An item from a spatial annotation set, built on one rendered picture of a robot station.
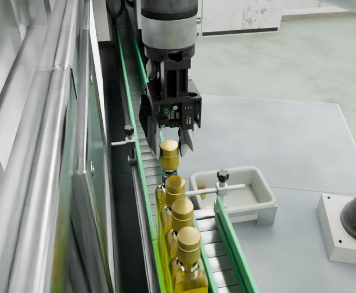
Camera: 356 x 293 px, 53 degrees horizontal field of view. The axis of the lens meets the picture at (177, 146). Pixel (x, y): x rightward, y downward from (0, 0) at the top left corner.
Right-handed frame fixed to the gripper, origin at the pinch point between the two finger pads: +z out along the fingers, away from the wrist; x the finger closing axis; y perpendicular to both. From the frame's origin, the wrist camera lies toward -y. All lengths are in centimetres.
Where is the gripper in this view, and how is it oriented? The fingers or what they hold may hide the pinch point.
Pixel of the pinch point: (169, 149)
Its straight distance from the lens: 63.2
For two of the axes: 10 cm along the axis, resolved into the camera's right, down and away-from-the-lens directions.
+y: 2.1, 5.8, -7.8
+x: 9.8, -1.3, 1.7
